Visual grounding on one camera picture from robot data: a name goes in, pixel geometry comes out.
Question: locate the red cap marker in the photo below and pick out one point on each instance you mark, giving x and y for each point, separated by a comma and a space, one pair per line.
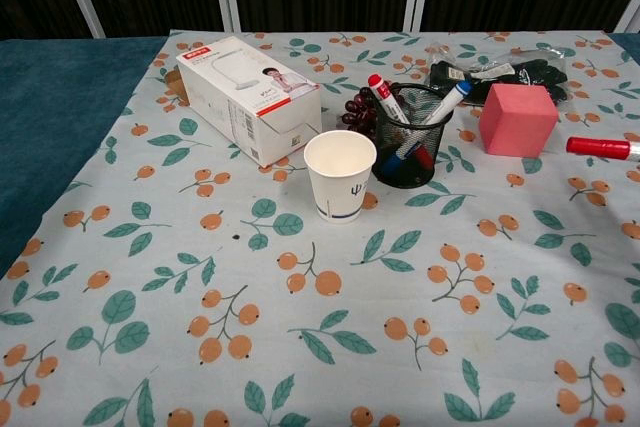
385, 95

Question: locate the black gloves in plastic bag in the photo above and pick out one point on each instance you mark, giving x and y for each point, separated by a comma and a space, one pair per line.
500, 74

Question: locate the dark purple plastic grapes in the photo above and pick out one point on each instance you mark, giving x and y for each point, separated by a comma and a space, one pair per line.
357, 114

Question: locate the black mesh pen holder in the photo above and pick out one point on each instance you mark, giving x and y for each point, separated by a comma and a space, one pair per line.
410, 147

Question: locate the floral printed tablecloth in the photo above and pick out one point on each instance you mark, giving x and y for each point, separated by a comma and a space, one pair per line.
200, 257

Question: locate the teal velvet cloth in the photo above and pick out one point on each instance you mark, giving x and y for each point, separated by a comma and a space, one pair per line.
55, 122

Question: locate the pink foam cube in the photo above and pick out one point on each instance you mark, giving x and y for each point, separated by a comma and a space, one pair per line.
515, 122

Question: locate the white desk lamp box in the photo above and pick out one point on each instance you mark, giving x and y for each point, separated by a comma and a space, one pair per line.
235, 92

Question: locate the blue cap marker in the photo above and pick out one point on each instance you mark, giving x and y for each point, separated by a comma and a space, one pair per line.
450, 102

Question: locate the white paper cup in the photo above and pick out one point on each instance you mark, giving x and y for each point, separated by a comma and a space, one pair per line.
340, 182

